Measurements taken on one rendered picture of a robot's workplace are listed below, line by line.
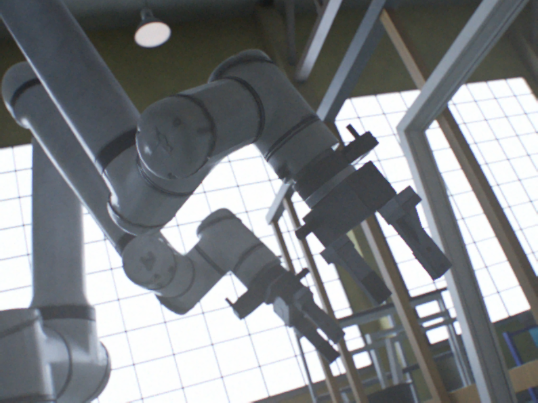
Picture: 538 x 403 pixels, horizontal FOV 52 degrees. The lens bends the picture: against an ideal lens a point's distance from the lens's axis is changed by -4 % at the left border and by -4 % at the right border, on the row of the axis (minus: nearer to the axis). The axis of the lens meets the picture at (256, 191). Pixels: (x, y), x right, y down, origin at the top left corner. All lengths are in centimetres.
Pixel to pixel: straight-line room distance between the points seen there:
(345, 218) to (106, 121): 32
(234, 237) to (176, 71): 966
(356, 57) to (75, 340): 154
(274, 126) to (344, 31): 1175
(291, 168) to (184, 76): 997
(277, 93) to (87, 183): 50
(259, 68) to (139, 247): 40
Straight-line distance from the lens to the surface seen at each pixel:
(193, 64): 1085
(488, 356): 173
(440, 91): 180
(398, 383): 425
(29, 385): 103
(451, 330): 639
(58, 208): 128
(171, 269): 97
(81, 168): 111
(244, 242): 108
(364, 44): 223
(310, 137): 68
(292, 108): 69
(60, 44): 81
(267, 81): 70
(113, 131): 74
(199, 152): 60
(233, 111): 63
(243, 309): 105
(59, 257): 124
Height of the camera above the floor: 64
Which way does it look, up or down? 24 degrees up
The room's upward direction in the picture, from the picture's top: 19 degrees counter-clockwise
